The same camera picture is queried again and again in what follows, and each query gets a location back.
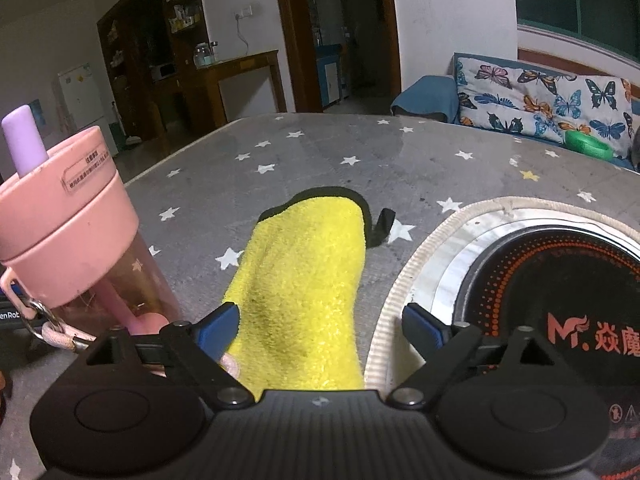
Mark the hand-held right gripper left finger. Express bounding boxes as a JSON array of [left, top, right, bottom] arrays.
[[85, 302, 256, 408]]

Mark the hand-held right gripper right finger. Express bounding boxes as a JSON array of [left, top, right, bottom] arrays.
[[387, 302, 559, 408]]

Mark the pink straw water bottle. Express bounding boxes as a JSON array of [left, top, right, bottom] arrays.
[[0, 105, 242, 378]]

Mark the yellow cleaning cloth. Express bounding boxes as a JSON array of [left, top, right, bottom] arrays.
[[220, 186, 397, 403]]

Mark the round induction cooker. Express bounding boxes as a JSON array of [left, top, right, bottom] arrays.
[[364, 197, 640, 480]]

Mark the grey star-print tablecloth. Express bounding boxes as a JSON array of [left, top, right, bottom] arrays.
[[0, 112, 640, 480]]

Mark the white refrigerator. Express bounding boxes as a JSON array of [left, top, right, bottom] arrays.
[[52, 62, 119, 159]]

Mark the blue sofa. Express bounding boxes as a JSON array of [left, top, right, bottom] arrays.
[[390, 52, 640, 175]]

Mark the green plastic basin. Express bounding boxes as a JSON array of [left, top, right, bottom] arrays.
[[564, 130, 616, 162]]

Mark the wooden side table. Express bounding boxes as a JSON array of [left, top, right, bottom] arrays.
[[192, 50, 287, 132]]

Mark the butterfly print pillow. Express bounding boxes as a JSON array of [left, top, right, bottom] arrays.
[[452, 52, 637, 160]]

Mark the blue cabinet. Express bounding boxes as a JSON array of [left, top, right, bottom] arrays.
[[315, 44, 344, 109]]

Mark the glass jar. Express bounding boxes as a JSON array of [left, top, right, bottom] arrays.
[[192, 42, 214, 70]]

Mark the dark wooden shelf unit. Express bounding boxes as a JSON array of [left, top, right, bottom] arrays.
[[96, 0, 207, 142]]

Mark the wooden door frame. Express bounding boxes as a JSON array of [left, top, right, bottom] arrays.
[[271, 0, 402, 114]]

